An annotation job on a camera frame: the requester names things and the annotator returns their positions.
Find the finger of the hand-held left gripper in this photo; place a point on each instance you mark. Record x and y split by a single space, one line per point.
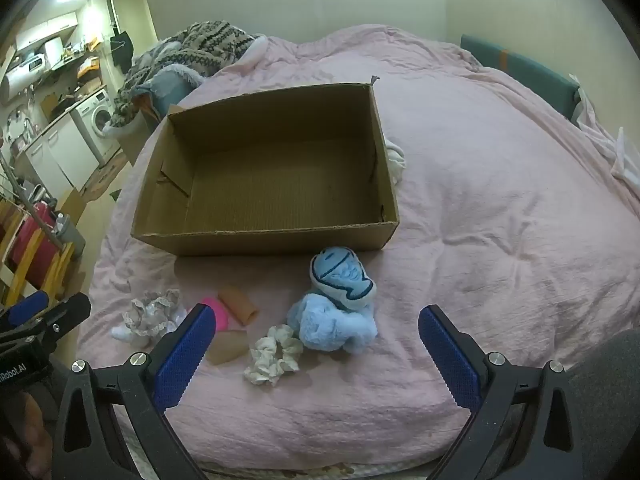
25 307
65 312

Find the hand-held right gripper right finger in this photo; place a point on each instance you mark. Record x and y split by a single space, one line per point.
450 357

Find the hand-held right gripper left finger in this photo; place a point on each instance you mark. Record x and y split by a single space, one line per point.
184 357

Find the white lace scrunchie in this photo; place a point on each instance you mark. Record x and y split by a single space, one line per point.
152 310

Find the light blue plush toy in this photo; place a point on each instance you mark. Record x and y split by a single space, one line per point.
325 329

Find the light blue printed cloth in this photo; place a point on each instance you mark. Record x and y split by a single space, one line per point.
340 275

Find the cardboard box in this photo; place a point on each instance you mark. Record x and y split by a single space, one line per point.
280 190

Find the person's left hand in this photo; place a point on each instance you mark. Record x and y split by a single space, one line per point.
36 422

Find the yellow wooden chair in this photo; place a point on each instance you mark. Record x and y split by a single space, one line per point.
31 265

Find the beige tube sock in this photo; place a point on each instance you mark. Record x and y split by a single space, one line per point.
229 348
240 305

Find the pink rubber duck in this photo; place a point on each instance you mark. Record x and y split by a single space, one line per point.
220 313

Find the red cloth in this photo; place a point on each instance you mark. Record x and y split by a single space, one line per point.
32 240

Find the grey container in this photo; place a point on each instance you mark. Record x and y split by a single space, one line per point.
70 237

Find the patterned floor rug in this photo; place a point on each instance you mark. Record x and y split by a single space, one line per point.
107 175

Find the white kitchen cabinet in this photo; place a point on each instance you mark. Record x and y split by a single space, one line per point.
55 155

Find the pink duvet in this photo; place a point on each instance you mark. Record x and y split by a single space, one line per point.
500 210

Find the person's grey clothing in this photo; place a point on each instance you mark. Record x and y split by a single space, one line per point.
610 400

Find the white washing machine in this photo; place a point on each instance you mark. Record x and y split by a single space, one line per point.
97 115

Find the white crumpled cloth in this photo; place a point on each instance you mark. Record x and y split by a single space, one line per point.
397 160

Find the white water heater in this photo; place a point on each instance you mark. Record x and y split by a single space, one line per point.
22 80

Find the blue jacket with fur trim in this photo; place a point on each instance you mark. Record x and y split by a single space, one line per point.
170 87

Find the black hanging garment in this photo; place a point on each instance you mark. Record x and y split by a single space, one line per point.
122 50

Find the white sheet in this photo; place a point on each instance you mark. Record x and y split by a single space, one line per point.
600 132

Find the white upper cabinets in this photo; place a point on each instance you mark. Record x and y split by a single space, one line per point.
47 30

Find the teal headboard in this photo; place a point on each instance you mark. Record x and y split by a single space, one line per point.
525 72

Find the patterned knit sweater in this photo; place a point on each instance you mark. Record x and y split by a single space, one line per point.
200 45

